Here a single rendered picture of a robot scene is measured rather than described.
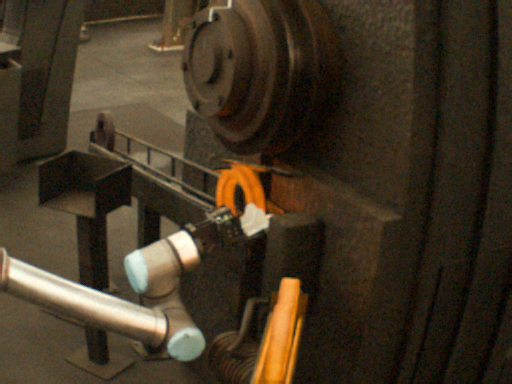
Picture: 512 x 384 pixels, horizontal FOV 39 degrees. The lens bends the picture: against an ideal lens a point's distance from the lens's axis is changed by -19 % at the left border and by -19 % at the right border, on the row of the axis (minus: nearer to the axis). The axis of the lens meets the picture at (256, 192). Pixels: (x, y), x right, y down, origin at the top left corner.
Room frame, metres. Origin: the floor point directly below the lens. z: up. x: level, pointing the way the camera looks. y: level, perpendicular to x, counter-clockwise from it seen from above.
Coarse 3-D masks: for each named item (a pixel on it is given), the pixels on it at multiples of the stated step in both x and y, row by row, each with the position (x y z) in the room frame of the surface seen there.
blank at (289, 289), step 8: (288, 280) 1.47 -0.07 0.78; (296, 280) 1.48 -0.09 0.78; (280, 288) 1.44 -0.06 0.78; (288, 288) 1.44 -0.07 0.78; (296, 288) 1.45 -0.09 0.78; (280, 296) 1.43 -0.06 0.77; (288, 296) 1.42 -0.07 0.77; (296, 296) 1.44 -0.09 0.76; (280, 304) 1.41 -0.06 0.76; (288, 304) 1.41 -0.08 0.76; (296, 304) 1.53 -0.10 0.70
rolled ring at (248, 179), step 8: (232, 168) 1.98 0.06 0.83; (240, 168) 1.95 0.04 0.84; (248, 168) 1.96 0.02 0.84; (224, 176) 2.01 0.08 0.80; (232, 176) 1.97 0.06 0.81; (240, 176) 1.94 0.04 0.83; (248, 176) 1.93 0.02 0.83; (256, 176) 1.94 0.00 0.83; (224, 184) 2.01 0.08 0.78; (232, 184) 2.02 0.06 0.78; (248, 184) 1.91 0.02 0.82; (256, 184) 1.92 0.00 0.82; (216, 192) 2.04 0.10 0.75; (224, 192) 2.01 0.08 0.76; (232, 192) 2.03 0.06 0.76; (248, 192) 1.91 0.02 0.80; (256, 192) 1.90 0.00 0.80; (216, 200) 2.03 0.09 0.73; (224, 200) 2.01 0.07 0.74; (232, 200) 2.02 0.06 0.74; (248, 200) 1.91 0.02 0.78; (256, 200) 1.89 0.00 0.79; (264, 200) 1.90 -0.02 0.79; (232, 208) 2.02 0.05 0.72; (264, 208) 1.90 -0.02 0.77
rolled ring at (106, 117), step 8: (104, 112) 2.90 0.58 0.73; (96, 120) 2.96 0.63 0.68; (104, 120) 2.87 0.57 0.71; (112, 120) 2.87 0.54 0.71; (96, 128) 2.96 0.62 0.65; (112, 128) 2.85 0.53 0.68; (96, 136) 2.96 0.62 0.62; (112, 136) 2.84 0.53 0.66; (96, 144) 2.95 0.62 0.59; (112, 144) 2.84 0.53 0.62; (112, 152) 2.85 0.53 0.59
